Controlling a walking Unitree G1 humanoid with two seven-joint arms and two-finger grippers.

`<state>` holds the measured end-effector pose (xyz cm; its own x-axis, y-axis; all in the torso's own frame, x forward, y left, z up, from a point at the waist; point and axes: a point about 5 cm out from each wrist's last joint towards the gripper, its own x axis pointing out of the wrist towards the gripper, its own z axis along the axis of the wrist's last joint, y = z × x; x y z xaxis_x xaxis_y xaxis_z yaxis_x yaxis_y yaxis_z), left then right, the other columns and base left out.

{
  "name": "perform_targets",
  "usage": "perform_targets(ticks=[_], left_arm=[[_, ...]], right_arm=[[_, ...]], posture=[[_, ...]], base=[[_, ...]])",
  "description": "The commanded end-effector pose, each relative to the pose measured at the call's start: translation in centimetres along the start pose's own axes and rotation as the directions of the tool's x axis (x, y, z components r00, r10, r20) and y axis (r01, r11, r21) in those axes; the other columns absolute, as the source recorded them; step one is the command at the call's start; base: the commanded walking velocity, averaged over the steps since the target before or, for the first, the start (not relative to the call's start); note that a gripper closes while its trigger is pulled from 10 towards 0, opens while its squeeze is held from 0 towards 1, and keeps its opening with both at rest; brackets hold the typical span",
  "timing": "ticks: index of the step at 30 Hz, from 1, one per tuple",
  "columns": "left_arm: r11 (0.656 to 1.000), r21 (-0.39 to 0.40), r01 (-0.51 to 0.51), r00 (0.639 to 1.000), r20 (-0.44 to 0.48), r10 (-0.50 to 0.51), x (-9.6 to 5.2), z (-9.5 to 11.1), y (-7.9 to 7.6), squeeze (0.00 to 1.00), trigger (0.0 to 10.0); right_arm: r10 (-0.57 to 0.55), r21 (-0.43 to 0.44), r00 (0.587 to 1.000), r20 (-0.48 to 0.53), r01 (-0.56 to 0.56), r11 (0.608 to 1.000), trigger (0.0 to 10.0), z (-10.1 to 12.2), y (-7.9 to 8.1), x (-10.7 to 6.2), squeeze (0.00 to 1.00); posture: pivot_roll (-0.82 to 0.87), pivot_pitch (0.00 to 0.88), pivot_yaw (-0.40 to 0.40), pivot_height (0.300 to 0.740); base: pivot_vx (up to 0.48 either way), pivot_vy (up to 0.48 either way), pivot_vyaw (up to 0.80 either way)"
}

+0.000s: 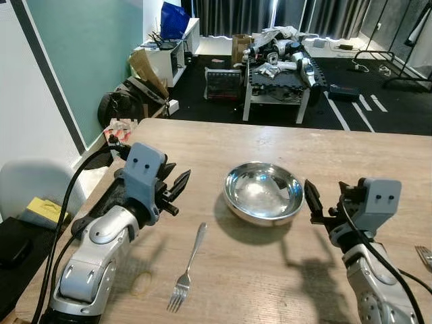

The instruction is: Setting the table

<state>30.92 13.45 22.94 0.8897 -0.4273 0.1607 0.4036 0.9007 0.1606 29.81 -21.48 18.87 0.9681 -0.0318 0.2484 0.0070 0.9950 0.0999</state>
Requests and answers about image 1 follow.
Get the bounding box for shiny steel bowl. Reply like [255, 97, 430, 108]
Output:
[223, 161, 305, 227]

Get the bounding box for clear plastic packet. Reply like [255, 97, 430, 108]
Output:
[107, 117, 140, 140]

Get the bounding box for black backpack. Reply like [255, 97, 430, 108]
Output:
[97, 76, 167, 130]

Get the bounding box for black power box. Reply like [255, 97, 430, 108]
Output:
[328, 84, 362, 103]

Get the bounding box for black crate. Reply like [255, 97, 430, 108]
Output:
[204, 66, 244, 103]

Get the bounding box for brown cardboard sheet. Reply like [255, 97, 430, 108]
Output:
[128, 49, 170, 100]

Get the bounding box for white shelf unit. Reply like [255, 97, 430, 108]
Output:
[132, 18, 202, 88]

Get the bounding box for yellow and black box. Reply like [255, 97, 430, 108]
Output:
[18, 196, 70, 232]

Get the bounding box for white chair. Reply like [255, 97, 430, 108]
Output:
[0, 159, 88, 223]

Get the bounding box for grey cart with robot parts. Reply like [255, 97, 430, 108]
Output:
[241, 26, 333, 126]

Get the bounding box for small brown cardboard box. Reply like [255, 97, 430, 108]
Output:
[231, 34, 253, 66]

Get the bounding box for blue bag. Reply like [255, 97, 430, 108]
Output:
[159, 1, 192, 40]

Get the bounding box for dark curtains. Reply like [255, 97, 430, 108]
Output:
[181, 0, 432, 39]

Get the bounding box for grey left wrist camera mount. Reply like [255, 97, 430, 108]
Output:
[123, 141, 167, 225]

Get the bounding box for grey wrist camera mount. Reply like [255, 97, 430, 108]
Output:
[123, 141, 167, 225]
[350, 178, 403, 235]

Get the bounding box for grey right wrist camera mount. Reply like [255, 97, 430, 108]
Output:
[350, 178, 403, 235]

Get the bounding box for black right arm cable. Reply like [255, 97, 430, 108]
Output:
[335, 199, 432, 324]

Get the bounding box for black metal rack frame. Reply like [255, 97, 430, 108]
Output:
[352, 0, 432, 92]

